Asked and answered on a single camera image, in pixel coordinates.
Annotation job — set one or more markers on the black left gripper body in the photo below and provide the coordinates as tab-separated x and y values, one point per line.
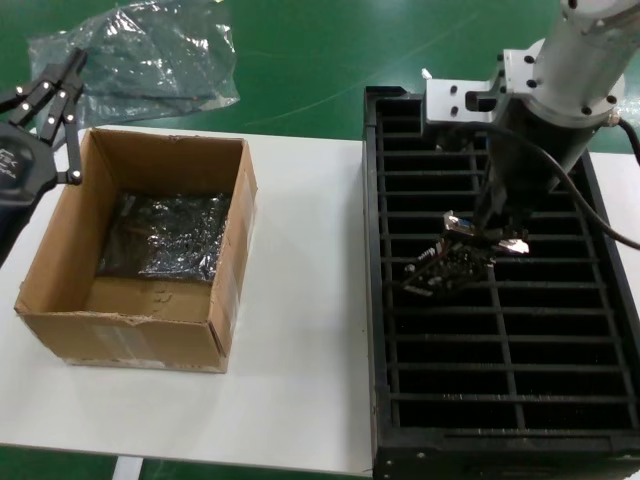
20	170

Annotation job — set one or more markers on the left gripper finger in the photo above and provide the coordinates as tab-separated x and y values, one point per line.
57	117
35	97

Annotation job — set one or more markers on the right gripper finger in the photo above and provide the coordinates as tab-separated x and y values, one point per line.
517	227
487	215

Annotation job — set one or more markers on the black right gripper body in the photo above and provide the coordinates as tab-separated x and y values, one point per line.
535	155

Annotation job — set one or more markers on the black graphics card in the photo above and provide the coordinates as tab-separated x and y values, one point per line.
450	265

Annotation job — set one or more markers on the clear antistatic plastic bag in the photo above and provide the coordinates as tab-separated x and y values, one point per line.
150	60

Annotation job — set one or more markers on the brown cardboard box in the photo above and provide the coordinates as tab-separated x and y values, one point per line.
150	160

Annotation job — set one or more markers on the black slotted plastic container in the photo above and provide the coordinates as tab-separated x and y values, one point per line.
371	250

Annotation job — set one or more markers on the graphics card in dark bag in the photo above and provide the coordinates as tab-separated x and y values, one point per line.
170	235

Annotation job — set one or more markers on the white table leg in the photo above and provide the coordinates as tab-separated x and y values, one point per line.
126	469

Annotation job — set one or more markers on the silver right wrist bracket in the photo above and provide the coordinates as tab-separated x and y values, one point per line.
445	100

